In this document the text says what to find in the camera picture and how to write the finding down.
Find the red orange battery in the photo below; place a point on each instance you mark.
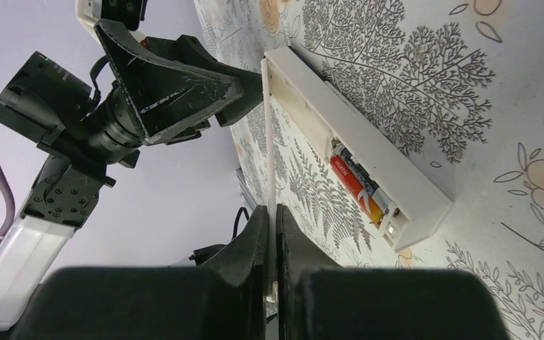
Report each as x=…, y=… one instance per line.
x=357, y=190

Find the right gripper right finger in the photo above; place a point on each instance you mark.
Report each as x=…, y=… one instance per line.
x=319, y=299

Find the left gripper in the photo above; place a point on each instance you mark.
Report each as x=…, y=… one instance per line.
x=161, y=93

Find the red black battery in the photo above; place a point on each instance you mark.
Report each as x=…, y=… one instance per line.
x=374, y=190

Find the floral table mat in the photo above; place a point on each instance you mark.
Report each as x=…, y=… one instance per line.
x=458, y=88

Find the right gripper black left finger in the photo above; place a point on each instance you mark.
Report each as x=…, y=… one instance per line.
x=222, y=298

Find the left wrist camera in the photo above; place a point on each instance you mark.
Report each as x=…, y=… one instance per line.
x=129, y=12

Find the white remote control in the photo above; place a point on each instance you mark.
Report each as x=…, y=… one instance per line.
x=326, y=118

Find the white remote battery cover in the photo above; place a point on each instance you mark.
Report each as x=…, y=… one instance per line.
x=271, y=190

